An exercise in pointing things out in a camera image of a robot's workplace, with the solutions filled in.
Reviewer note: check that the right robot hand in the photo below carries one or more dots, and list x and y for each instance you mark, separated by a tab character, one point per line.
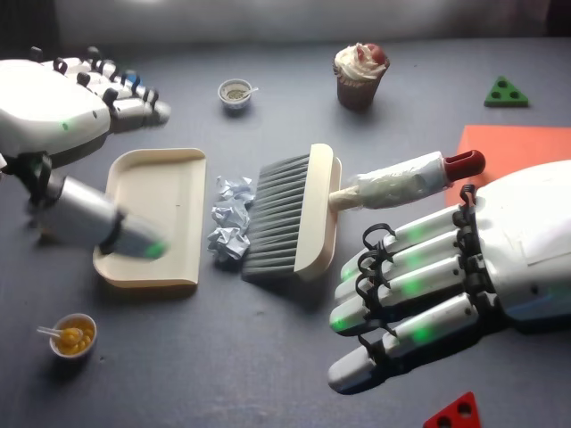
517	232

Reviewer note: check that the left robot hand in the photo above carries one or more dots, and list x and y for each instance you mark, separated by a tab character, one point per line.
53	111

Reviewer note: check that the cream plastic dustpan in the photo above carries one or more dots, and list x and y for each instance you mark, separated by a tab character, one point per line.
156	187

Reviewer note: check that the blue hexagonal block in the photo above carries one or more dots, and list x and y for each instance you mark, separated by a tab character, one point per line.
132	80

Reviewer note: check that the orange foam block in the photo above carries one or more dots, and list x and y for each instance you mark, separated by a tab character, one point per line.
513	142

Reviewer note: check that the green triangle block with holes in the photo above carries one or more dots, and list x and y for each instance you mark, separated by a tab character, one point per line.
506	99

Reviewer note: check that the small bowl of greenish soup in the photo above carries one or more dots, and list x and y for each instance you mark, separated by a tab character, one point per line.
233	100

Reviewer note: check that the red triangle block with holes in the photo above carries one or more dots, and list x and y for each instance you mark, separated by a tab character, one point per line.
455	412

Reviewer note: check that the crumpled white paper ball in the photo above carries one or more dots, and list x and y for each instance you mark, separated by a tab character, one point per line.
227	244
229	216
234	188

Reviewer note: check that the tiny white spoon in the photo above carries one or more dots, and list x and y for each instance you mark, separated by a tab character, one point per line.
51	331
252	92

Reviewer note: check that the toy cupcake with white frosting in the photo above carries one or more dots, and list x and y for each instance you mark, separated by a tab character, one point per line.
359	76

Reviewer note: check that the small bowl of yellow food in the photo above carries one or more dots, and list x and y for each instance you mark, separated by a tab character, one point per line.
76	341

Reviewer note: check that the white cloth backdrop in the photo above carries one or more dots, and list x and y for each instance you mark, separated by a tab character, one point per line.
290	20

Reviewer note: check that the grey tablecloth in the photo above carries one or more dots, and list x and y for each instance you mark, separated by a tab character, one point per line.
267	356

